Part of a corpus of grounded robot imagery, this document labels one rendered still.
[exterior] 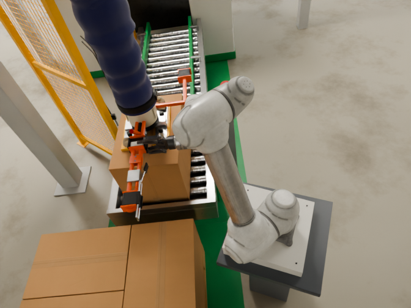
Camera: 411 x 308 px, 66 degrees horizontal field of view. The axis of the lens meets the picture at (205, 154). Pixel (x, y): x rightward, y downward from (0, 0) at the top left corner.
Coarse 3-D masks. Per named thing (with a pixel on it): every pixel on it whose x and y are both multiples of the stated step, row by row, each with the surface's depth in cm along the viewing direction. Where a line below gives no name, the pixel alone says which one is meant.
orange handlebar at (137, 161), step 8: (184, 80) 198; (184, 88) 193; (184, 96) 188; (160, 104) 186; (168, 104) 186; (176, 104) 186; (136, 128) 176; (144, 128) 176; (136, 160) 161; (128, 184) 152; (136, 184) 152; (128, 208) 144
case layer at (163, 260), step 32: (160, 224) 198; (192, 224) 195; (64, 256) 192; (96, 256) 190; (128, 256) 187; (160, 256) 184; (192, 256) 182; (32, 288) 182; (64, 288) 180; (96, 288) 177; (128, 288) 175; (160, 288) 173; (192, 288) 171
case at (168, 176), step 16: (160, 96) 213; (176, 96) 211; (176, 112) 201; (112, 160) 182; (128, 160) 180; (144, 160) 179; (160, 160) 178; (176, 160) 176; (144, 176) 184; (160, 176) 184; (176, 176) 184; (144, 192) 197; (160, 192) 197; (176, 192) 198
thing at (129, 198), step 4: (124, 192) 148; (128, 192) 147; (132, 192) 147; (136, 192) 147; (124, 196) 146; (128, 196) 146; (132, 196) 146; (136, 196) 146; (124, 200) 145; (128, 200) 145; (132, 200) 144; (124, 204) 144; (128, 204) 143; (132, 204) 143; (124, 208) 144
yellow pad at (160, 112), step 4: (168, 108) 201; (160, 112) 195; (164, 112) 199; (168, 112) 199; (168, 116) 197; (168, 120) 194; (168, 124) 192; (156, 128) 191; (160, 128) 187; (164, 128) 190; (168, 128) 190; (156, 132) 189; (160, 132) 187; (164, 132) 188; (168, 132) 188; (164, 136) 186
